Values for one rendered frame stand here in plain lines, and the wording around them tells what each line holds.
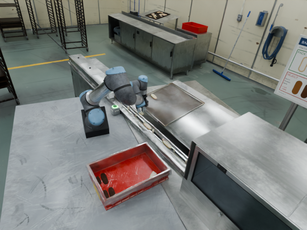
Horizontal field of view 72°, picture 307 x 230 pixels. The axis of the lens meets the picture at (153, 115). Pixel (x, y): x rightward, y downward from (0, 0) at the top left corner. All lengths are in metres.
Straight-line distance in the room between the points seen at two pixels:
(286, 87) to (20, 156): 2.03
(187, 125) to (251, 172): 0.92
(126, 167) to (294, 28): 4.20
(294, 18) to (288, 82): 3.20
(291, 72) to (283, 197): 1.04
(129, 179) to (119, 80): 0.68
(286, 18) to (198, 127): 3.58
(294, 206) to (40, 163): 1.52
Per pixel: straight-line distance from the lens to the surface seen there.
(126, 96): 1.27
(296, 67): 1.83
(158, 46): 4.90
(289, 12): 5.03
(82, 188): 1.51
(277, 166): 1.16
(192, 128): 1.84
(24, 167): 1.76
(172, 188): 1.50
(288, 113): 1.94
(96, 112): 1.59
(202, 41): 5.28
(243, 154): 1.14
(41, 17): 8.62
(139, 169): 1.57
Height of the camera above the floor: 2.02
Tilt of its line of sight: 35 degrees down
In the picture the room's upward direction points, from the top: 5 degrees clockwise
